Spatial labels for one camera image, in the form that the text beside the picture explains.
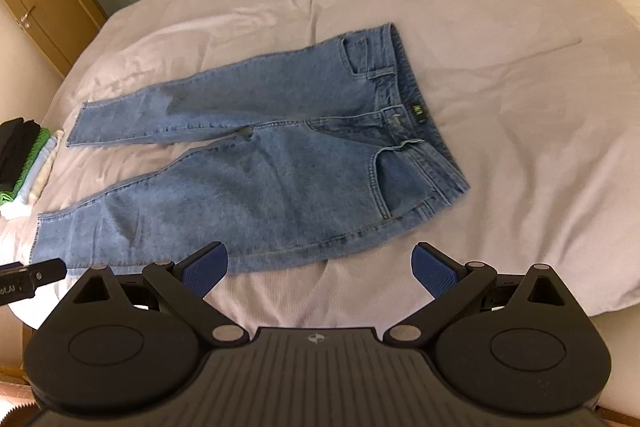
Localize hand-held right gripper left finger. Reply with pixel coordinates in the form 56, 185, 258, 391
70, 243, 249, 349

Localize green folded cloth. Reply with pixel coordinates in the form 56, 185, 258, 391
0, 127, 54, 204

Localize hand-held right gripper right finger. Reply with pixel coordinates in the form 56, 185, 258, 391
382, 243, 567, 349

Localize black folded garment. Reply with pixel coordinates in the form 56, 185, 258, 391
0, 117, 42, 194

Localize white folded cloth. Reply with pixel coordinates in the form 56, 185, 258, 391
0, 129, 66, 221

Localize light blue folded cloth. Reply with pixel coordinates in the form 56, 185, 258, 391
14, 139, 57, 204

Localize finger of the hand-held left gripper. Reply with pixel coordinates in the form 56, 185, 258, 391
0, 259, 67, 286

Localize blue denim jeans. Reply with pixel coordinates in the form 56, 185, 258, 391
31, 23, 472, 277

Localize bed with white sheet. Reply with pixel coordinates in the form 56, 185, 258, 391
0, 0, 640, 340

